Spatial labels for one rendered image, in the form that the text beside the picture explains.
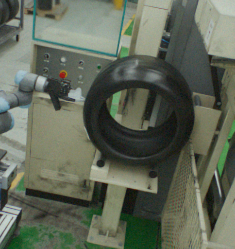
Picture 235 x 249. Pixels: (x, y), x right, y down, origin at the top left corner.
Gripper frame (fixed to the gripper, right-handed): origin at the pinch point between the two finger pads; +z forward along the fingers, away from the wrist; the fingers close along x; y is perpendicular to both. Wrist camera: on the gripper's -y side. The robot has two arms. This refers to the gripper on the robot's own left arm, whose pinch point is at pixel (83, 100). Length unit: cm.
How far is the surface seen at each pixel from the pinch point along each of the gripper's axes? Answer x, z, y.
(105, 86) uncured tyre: -10.9, 9.4, 15.9
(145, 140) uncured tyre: 14.3, 39.4, -19.9
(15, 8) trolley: 395, -175, -74
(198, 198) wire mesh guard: -36, 64, -12
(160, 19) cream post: 25, 26, 45
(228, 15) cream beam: -37, 43, 64
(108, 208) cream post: 26, 34, -87
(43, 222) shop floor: 29, -8, -119
